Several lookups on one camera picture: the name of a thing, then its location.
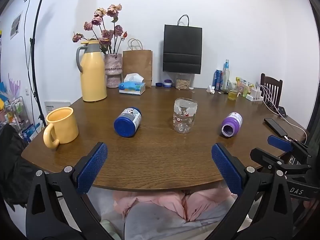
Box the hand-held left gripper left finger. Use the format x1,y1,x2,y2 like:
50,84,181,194
26,142,118,240

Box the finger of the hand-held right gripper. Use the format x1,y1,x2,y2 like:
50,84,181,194
250,148,313,177
267,135,312,158

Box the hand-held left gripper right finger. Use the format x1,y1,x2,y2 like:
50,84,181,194
207,142,294,240

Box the clear printed glass cup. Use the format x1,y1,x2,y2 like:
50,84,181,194
173,98,198,134

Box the black phone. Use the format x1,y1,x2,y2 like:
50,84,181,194
264,118,288,138

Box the purple bottle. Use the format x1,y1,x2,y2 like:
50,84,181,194
221,112,243,138

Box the yellow mug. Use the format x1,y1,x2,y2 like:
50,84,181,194
43,107,79,150

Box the white charging hub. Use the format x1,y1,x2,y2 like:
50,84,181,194
246,89,264,102

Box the blue lidded jar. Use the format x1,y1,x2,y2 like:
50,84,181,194
114,107,142,137

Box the dark wooden chair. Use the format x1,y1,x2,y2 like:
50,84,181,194
260,73,283,108

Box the pale green slipper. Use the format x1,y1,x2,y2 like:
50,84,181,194
100,219,120,240

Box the person's pink clothing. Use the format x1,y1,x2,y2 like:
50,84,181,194
114,187,238,222

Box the colourful snack packets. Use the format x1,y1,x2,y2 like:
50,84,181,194
236,77,255,97

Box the glass of yellow liquid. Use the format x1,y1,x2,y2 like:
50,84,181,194
228,82,237,101

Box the black cloth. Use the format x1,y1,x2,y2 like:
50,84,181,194
0,124,47,207

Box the clear plastic bottle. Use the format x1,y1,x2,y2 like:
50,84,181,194
221,59,230,91

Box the person's grey white trousers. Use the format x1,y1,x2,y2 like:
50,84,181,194
100,200,250,240

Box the blue drink can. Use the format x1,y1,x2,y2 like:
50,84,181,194
212,69,223,90

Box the blue tissue box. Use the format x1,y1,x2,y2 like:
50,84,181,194
119,73,146,95

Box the yellow thermos jug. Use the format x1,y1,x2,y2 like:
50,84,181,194
76,39,107,102

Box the glass jar of nuts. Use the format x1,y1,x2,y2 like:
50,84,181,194
175,73,192,90

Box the pink stone vase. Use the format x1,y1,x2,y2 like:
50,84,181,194
104,53,123,88

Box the brown paper bag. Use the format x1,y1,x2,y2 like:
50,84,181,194
122,39,153,88

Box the purple paper decoration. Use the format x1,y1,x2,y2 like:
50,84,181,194
7,73,22,98

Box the black paper bag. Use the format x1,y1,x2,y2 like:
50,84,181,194
163,15,202,75

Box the black light stand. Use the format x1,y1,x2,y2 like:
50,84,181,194
26,0,49,128

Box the dried rose bouquet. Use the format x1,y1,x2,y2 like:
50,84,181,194
72,4,128,55

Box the white charging cable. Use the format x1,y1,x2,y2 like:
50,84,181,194
259,84,307,140

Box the wire storage rack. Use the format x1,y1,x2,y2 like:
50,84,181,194
0,96,41,142

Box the wall picture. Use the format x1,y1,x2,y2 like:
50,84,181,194
10,11,23,40

